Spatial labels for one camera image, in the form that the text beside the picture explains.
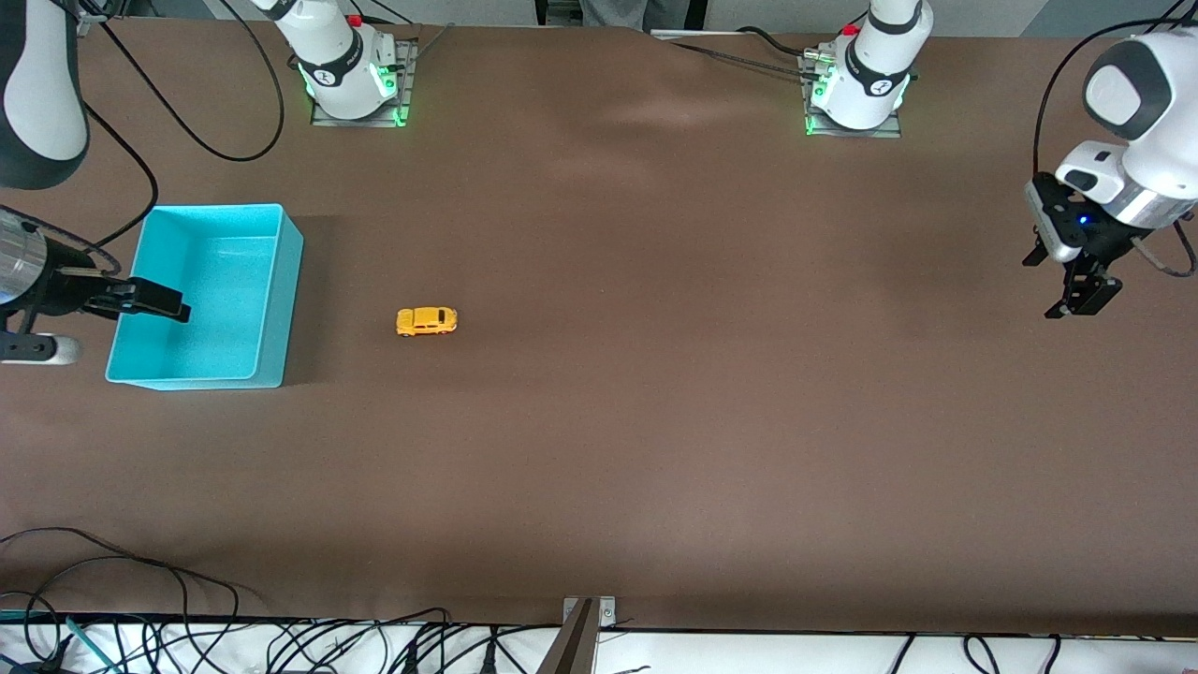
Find yellow beetle toy car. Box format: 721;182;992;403
395;306;460;337

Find turquoise plastic bin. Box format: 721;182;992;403
105;203;305;390

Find right arm short black cable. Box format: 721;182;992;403
84;103;159;252

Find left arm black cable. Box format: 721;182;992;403
1032;17;1198;279

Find right arm long black cable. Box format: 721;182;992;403
94;14;285;163

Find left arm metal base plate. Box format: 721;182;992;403
803;51;904;139

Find long looping black cable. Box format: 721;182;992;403
0;527;241;647

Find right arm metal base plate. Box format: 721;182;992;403
311;37;417;129

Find teal cable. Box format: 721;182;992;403
66;616;121;674

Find thick black base cable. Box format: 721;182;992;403
738;25;813;59

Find thin grey base cable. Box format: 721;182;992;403
398;23;457;71

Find thin black base cable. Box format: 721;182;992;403
669;41;813;80

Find tangled black cable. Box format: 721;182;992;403
267;608;450;674

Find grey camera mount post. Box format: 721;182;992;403
535;599;598;674

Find small metal mounting bracket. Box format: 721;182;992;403
562;596;617;628

